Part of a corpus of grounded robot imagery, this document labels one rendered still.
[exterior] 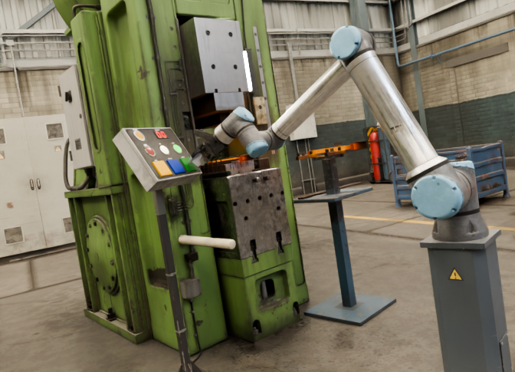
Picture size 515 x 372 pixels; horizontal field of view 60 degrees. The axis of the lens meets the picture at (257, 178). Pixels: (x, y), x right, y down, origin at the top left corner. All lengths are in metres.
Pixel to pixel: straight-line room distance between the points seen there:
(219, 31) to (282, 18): 7.81
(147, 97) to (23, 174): 5.22
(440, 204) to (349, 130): 9.18
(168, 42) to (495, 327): 1.98
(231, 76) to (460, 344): 1.69
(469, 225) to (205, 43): 1.57
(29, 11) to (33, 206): 3.30
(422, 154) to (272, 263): 1.26
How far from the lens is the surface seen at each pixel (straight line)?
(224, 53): 2.53
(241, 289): 2.48
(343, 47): 1.63
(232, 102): 2.49
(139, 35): 2.47
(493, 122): 10.51
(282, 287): 2.67
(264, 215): 2.48
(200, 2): 2.73
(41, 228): 7.49
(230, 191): 2.34
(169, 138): 2.15
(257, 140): 1.86
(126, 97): 2.75
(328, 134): 10.25
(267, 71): 2.90
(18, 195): 7.47
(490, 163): 6.21
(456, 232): 1.71
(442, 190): 1.50
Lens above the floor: 1.00
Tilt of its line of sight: 3 degrees down
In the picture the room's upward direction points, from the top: 9 degrees counter-clockwise
